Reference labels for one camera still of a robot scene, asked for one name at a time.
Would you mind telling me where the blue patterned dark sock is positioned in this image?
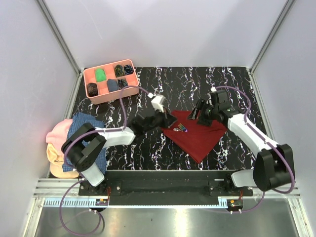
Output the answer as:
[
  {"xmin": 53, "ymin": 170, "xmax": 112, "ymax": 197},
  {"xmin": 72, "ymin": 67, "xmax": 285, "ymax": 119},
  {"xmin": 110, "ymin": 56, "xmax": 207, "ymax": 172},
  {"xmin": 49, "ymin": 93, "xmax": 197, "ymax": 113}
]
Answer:
[{"xmin": 123, "ymin": 65, "xmax": 134, "ymax": 75}]

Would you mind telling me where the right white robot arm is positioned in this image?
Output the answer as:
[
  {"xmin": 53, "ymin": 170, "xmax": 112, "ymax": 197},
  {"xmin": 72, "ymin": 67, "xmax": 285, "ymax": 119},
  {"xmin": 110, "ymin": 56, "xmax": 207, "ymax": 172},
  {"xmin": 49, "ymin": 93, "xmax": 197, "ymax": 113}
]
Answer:
[{"xmin": 187, "ymin": 86, "xmax": 295, "ymax": 196}]

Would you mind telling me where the dark brown rolled sock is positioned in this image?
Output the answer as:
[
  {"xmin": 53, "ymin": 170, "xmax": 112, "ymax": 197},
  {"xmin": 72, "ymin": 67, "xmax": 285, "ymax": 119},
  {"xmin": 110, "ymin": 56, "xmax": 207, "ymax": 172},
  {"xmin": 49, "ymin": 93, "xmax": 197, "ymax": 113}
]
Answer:
[{"xmin": 86, "ymin": 83, "xmax": 99, "ymax": 97}]

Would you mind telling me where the dark red cloth napkin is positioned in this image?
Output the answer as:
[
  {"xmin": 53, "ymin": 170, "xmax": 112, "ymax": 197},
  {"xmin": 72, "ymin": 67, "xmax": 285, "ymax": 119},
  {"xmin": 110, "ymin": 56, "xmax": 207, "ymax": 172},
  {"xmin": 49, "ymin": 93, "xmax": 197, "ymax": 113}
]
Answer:
[{"xmin": 162, "ymin": 110, "xmax": 227, "ymax": 163}]

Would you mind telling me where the peach orange cloth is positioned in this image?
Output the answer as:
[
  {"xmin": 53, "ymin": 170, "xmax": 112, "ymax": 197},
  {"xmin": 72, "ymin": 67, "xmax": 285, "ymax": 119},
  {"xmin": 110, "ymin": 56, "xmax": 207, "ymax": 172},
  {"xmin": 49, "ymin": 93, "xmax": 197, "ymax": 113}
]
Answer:
[{"xmin": 46, "ymin": 143, "xmax": 79, "ymax": 179}]

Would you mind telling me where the dark striped rolled sock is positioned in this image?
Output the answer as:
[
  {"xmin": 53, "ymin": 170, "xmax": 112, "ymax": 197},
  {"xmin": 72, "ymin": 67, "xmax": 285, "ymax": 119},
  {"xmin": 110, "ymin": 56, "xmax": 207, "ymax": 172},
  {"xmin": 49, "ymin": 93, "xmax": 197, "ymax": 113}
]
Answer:
[{"xmin": 118, "ymin": 79, "xmax": 128, "ymax": 89}]

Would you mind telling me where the pink cloth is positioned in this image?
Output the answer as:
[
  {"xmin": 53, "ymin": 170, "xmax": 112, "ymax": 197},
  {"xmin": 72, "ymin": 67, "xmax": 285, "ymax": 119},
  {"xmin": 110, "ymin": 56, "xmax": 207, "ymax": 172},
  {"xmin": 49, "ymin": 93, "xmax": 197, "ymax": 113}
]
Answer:
[{"xmin": 46, "ymin": 119, "xmax": 73, "ymax": 152}]

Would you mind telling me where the green rolled sock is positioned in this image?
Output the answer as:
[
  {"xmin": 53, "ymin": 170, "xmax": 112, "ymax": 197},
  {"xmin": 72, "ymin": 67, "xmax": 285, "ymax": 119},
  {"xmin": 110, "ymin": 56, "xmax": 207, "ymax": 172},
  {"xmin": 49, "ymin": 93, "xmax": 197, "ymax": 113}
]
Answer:
[{"xmin": 95, "ymin": 68, "xmax": 106, "ymax": 82}]

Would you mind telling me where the pink divided organizer tray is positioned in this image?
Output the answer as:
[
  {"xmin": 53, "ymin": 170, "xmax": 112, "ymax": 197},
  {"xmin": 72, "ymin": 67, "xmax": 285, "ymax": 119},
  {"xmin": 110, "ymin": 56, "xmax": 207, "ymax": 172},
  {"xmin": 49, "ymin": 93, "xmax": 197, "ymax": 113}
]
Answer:
[{"xmin": 83, "ymin": 59, "xmax": 139, "ymax": 105}]

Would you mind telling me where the blue checkered cloth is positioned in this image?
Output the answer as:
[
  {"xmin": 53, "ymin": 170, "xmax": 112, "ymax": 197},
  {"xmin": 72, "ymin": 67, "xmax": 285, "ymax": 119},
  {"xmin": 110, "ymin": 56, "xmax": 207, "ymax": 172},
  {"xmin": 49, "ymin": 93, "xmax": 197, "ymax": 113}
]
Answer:
[{"xmin": 67, "ymin": 112, "xmax": 107, "ymax": 174}]

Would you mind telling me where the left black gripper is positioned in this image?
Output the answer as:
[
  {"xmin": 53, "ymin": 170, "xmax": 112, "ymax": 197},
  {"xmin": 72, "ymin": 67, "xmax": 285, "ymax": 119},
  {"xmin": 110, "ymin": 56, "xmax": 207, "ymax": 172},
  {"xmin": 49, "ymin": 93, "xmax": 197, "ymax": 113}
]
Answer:
[{"xmin": 144, "ymin": 106, "xmax": 177, "ymax": 133}]

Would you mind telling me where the iridescent rainbow fork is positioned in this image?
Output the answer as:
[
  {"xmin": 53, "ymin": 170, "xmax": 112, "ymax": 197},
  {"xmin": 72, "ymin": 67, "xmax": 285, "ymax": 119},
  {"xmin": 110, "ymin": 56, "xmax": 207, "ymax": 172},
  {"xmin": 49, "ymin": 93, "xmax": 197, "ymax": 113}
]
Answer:
[{"xmin": 178, "ymin": 123, "xmax": 188, "ymax": 132}]

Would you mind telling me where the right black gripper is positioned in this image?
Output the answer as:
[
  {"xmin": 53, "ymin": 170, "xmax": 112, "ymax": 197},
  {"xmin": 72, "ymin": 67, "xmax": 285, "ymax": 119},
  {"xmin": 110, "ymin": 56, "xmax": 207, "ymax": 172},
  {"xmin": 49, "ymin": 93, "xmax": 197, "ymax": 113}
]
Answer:
[{"xmin": 186, "ymin": 98, "xmax": 218, "ymax": 128}]

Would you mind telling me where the yellow patterned dark sock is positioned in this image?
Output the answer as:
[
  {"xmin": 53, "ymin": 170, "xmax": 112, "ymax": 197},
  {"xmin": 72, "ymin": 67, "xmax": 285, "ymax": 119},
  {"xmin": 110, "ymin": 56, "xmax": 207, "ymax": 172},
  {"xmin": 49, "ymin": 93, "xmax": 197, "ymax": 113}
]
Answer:
[{"xmin": 114, "ymin": 65, "xmax": 125, "ymax": 78}]

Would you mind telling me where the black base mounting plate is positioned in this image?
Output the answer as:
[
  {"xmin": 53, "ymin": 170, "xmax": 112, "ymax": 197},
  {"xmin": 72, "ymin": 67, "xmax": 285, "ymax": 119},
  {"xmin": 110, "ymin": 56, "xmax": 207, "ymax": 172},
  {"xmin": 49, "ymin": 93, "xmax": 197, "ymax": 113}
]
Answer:
[{"xmin": 79, "ymin": 170, "xmax": 252, "ymax": 197}]

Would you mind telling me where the grey blue rolled sock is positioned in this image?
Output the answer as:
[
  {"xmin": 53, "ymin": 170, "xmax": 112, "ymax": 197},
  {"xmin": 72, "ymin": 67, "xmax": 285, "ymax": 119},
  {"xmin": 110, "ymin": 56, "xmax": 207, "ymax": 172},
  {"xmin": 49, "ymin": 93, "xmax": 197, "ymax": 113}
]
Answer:
[{"xmin": 107, "ymin": 79, "xmax": 119, "ymax": 92}]

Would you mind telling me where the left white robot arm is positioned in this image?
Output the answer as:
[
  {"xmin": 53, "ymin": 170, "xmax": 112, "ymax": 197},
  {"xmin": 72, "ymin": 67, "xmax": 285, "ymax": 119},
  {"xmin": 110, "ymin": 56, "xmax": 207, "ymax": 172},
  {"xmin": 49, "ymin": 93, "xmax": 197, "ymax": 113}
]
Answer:
[{"xmin": 61, "ymin": 93, "xmax": 177, "ymax": 196}]

